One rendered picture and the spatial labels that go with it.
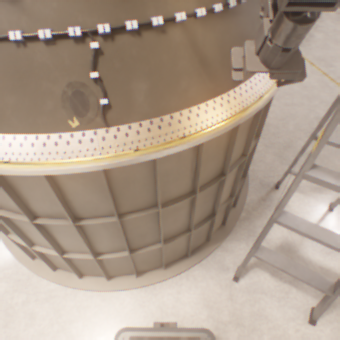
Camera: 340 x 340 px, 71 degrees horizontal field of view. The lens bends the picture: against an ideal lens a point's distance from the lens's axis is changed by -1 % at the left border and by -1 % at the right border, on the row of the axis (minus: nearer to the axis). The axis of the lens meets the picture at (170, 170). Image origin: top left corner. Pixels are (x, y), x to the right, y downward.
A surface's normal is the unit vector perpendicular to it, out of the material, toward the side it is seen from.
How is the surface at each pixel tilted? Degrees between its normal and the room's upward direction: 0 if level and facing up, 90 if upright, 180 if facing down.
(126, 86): 62
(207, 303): 0
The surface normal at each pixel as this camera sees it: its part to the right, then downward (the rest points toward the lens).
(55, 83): 0.09, 0.34
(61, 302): -0.01, -0.67
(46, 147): 0.04, 0.02
